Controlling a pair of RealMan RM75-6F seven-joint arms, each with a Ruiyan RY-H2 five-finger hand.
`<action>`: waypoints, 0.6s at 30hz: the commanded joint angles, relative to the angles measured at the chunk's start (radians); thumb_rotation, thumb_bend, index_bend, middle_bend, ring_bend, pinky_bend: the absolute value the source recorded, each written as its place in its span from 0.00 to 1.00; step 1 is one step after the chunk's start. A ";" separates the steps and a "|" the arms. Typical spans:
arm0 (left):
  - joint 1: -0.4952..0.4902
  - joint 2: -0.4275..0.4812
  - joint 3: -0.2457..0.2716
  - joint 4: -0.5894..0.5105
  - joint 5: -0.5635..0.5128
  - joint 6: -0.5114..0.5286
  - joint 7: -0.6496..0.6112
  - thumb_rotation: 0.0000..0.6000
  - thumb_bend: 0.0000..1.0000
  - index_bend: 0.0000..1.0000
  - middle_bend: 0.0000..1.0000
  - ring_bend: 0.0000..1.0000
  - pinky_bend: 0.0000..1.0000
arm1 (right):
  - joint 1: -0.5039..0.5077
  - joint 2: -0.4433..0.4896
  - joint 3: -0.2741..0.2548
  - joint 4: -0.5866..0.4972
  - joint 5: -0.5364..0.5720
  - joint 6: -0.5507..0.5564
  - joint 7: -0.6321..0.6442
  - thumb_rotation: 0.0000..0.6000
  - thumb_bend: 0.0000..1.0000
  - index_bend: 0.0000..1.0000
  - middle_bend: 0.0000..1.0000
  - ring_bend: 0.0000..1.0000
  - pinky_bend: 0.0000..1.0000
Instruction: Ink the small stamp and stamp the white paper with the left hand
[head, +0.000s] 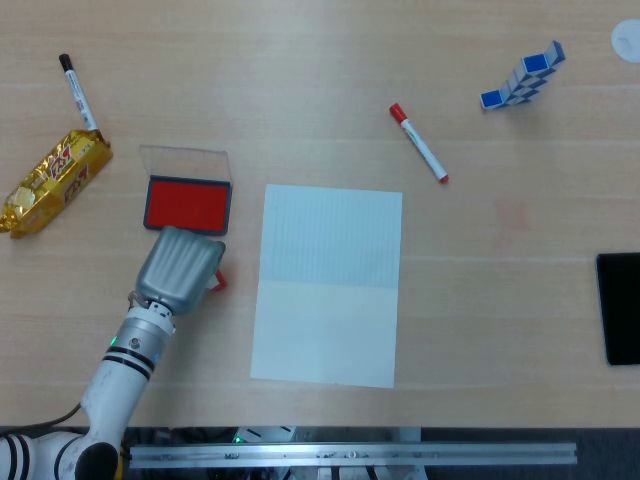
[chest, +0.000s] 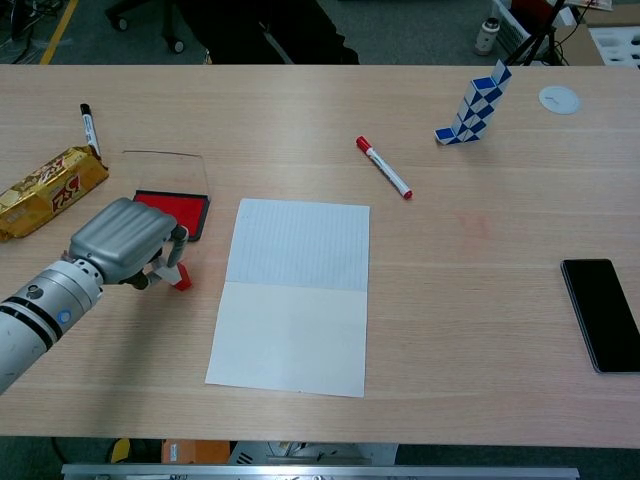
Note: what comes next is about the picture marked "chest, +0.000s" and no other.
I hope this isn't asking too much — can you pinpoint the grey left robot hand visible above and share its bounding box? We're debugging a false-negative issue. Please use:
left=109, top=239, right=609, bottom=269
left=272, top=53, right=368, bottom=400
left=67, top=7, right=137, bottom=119
left=67, top=197, right=191, bottom=292

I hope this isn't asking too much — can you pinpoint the small red white stamp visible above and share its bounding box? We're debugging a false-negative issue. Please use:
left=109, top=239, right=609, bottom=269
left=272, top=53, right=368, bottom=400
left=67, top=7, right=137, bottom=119
left=149, top=257, right=194, bottom=291

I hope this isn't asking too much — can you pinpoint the red ink pad clear lid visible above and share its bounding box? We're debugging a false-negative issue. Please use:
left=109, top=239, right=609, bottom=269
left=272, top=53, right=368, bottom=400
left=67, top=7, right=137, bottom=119
left=121, top=149, right=212, bottom=244

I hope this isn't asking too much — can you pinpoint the gold snack package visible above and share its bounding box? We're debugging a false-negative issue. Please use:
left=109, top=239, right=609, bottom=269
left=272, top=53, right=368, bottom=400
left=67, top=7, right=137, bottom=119
left=0, top=145, right=110, bottom=242

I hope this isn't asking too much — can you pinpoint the black whiteboard marker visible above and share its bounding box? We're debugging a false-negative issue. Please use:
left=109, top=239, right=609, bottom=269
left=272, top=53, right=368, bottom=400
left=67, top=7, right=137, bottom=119
left=79, top=102, right=103, bottom=157

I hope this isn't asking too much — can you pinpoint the white paper sheet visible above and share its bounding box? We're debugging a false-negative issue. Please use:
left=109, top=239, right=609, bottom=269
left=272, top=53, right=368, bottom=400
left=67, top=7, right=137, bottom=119
left=204, top=197, right=372, bottom=399

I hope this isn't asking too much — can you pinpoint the black office chair base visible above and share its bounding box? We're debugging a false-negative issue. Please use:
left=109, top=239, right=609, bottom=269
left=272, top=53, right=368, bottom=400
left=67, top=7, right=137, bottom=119
left=104, top=0, right=187, bottom=54

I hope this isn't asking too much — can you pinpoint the orange box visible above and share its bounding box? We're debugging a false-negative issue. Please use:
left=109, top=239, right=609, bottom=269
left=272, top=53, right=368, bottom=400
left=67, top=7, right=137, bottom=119
left=160, top=438, right=232, bottom=465

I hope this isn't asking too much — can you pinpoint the person in black clothes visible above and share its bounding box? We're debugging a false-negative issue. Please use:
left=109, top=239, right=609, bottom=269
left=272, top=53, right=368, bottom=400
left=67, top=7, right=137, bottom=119
left=179, top=0, right=360, bottom=66

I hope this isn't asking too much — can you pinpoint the red whiteboard marker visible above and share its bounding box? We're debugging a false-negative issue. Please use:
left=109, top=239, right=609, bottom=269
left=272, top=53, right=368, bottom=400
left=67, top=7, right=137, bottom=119
left=355, top=135, right=414, bottom=201

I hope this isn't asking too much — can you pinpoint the blue white snake puzzle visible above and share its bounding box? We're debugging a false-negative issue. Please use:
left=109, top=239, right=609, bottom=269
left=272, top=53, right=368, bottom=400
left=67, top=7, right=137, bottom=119
left=434, top=58, right=514, bottom=147

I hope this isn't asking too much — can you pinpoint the white bottle dark cap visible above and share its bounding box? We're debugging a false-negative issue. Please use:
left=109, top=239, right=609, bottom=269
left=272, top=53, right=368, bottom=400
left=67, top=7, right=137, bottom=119
left=474, top=17, right=502, bottom=56

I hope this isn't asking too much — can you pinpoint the grey table grommet cap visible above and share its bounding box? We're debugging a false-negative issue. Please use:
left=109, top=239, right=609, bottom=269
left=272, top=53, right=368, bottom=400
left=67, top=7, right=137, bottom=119
left=538, top=85, right=581, bottom=116

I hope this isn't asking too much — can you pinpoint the black tripod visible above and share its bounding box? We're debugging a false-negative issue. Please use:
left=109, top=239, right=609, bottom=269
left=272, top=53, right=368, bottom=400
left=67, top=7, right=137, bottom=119
left=503, top=0, right=571, bottom=67

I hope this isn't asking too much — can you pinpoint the black smartphone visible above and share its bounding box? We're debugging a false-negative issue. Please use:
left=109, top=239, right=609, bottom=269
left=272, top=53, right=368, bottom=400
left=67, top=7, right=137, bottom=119
left=559, top=258, right=640, bottom=375

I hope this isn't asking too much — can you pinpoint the brown cardboard box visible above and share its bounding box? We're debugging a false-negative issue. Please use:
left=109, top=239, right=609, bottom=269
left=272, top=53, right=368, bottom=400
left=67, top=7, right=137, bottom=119
left=554, top=23, right=607, bottom=67

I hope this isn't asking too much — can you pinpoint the white foam tray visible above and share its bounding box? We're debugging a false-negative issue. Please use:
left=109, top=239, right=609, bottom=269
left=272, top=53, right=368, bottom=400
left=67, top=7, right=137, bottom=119
left=588, top=25, right=640, bottom=71

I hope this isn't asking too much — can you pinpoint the aluminium rail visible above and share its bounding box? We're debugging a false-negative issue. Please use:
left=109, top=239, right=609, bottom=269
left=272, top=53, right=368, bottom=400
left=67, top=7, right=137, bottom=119
left=60, top=463, right=581, bottom=480

